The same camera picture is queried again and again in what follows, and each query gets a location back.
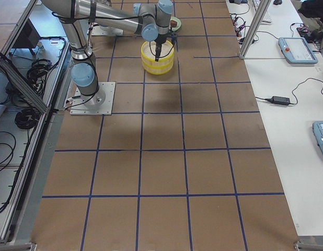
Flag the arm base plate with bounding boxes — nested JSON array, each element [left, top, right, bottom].
[[91, 25, 123, 37], [70, 82, 116, 116]]

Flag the coiled black cables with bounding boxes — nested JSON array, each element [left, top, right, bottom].
[[26, 59, 52, 91]]

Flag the teach pendant far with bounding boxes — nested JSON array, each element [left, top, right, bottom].
[[278, 37, 318, 64]]

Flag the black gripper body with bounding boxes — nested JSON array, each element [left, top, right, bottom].
[[155, 34, 167, 51]]

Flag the teach pendant near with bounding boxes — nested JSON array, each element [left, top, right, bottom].
[[312, 121, 323, 154]]

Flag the yellow steamer layer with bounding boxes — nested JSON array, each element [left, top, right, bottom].
[[142, 62, 174, 75], [140, 40, 176, 67]]

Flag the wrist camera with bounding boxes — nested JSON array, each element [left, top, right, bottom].
[[167, 31, 178, 45]]

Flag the aluminium frame post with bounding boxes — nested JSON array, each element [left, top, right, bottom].
[[239, 0, 271, 59]]

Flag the green bowl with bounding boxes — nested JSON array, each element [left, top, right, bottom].
[[169, 16, 182, 31]]

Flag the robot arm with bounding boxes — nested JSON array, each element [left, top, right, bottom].
[[99, 26, 117, 36], [43, 1, 174, 109]]

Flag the black power adapter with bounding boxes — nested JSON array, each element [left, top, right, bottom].
[[264, 96, 291, 106]]

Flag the brown bun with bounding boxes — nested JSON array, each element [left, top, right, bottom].
[[170, 20, 177, 28]]

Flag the teach pendant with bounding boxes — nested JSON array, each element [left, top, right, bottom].
[[278, 37, 318, 64], [312, 121, 323, 154]]

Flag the black box on shelf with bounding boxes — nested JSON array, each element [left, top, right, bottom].
[[13, 19, 41, 49]]

